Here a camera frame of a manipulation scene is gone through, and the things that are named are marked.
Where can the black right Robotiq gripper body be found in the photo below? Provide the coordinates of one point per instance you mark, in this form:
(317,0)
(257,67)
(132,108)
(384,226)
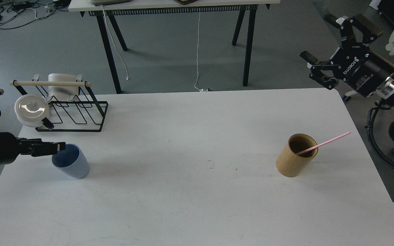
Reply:
(361,69)

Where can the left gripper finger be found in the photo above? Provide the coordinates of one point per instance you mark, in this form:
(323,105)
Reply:
(37,147)

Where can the blue plastic cup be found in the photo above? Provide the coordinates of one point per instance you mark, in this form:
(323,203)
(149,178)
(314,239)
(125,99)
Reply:
(71,161)

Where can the pink chopstick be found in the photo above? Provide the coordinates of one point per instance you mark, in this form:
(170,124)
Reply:
(322,144)

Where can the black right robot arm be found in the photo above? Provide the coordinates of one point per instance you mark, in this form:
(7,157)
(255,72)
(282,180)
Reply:
(359,31)

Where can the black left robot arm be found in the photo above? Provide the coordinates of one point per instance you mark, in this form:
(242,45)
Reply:
(11,147)

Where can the white cup in rack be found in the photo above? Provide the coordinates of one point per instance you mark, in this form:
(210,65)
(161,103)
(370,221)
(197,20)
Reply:
(62,93)

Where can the white bowl in rack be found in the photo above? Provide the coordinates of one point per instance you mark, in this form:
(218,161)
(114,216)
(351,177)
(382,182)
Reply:
(31,109)

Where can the bamboo cylinder holder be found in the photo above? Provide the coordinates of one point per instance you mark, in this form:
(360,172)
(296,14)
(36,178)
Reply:
(290,164)

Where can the background table with black legs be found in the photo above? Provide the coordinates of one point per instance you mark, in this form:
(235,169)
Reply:
(115,8)

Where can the black wire dish rack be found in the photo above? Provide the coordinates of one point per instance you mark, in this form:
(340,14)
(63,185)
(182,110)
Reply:
(86,114)

